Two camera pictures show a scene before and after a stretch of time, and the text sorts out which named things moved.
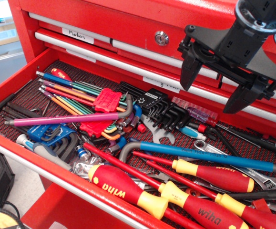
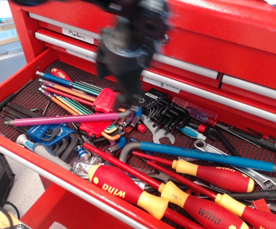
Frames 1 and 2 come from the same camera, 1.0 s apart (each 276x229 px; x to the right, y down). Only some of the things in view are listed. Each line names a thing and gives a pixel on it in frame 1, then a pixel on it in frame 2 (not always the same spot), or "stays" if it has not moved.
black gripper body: [239, 54] -> [134, 29]
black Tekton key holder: [145, 98] stays
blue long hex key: [63, 80] stays
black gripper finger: [242, 97] -> [126, 100]
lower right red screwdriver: [255, 218] stays
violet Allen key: [115, 116] stays
